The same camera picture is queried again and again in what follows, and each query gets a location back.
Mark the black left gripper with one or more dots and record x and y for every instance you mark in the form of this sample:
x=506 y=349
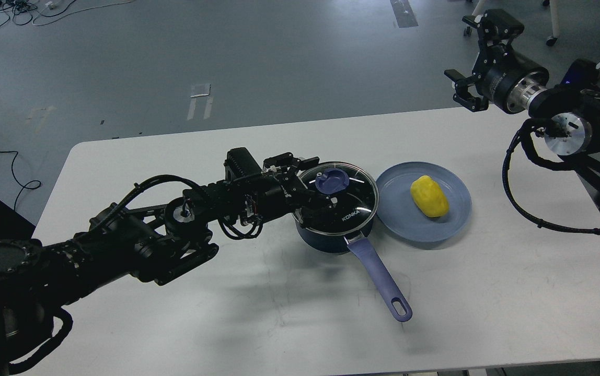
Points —
x=270 y=191

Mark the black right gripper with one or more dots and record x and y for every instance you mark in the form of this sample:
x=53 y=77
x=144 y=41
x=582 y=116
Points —
x=506 y=75

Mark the glass pot lid blue knob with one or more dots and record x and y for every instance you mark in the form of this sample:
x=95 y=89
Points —
x=354 y=192

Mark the yellow potato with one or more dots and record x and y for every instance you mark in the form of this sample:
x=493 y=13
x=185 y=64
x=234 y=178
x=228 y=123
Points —
x=429 y=197

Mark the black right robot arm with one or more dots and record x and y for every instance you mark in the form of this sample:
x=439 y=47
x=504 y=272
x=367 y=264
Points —
x=562 y=132

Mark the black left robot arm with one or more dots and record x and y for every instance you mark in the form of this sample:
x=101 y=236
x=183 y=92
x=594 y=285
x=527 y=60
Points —
x=158 y=232

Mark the white chair legs with casters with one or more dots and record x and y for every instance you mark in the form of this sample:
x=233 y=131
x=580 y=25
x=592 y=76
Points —
x=480 y=12

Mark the blue round plate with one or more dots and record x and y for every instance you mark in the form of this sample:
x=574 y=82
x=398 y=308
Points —
x=399 y=213

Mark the dark blue saucepan purple handle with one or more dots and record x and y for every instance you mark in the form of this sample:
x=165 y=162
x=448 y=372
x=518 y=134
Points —
x=357 y=243

